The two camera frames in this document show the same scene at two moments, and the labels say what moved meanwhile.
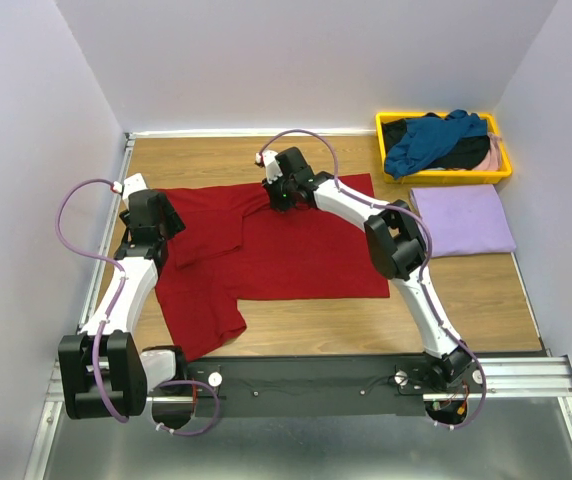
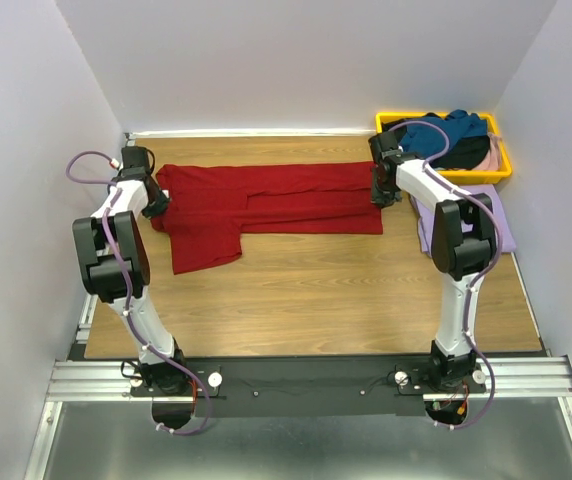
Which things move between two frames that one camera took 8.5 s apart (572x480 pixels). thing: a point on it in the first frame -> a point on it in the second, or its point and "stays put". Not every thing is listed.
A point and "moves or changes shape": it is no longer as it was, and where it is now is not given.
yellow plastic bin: x=433 y=176 stays put
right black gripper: x=269 y=186 -> x=380 y=199
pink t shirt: x=492 y=161 stays put
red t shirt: x=236 y=246 moves or changes shape
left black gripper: x=175 y=223 -> x=162 y=201
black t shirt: x=470 y=153 stays put
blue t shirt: x=425 y=139 stays put
